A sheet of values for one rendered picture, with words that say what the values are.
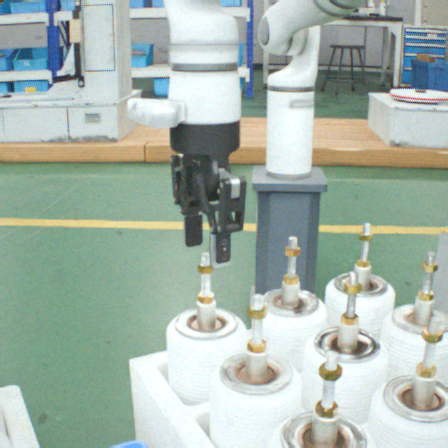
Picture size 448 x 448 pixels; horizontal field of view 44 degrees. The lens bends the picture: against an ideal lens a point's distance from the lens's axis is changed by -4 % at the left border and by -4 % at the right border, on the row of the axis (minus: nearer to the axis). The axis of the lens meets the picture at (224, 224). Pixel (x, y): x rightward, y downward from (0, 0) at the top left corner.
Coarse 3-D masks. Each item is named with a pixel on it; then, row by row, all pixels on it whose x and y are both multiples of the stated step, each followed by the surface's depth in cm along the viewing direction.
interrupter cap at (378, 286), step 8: (336, 280) 78; (344, 280) 79; (376, 280) 78; (384, 280) 78; (336, 288) 77; (368, 288) 77; (376, 288) 76; (384, 288) 76; (360, 296) 74; (368, 296) 74; (376, 296) 74
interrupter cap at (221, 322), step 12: (192, 312) 70; (216, 312) 70; (228, 312) 70; (180, 324) 67; (192, 324) 68; (216, 324) 68; (228, 324) 67; (192, 336) 64; (204, 336) 64; (216, 336) 64
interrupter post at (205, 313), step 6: (198, 306) 66; (204, 306) 66; (210, 306) 66; (198, 312) 67; (204, 312) 66; (210, 312) 66; (198, 318) 67; (204, 318) 66; (210, 318) 66; (198, 324) 67; (204, 324) 67; (210, 324) 67
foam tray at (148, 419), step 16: (160, 352) 75; (144, 368) 71; (160, 368) 73; (144, 384) 68; (160, 384) 68; (144, 400) 70; (160, 400) 65; (176, 400) 65; (144, 416) 71; (160, 416) 64; (176, 416) 62; (192, 416) 62; (208, 416) 63; (144, 432) 72; (160, 432) 66; (176, 432) 60; (192, 432) 59; (208, 432) 64
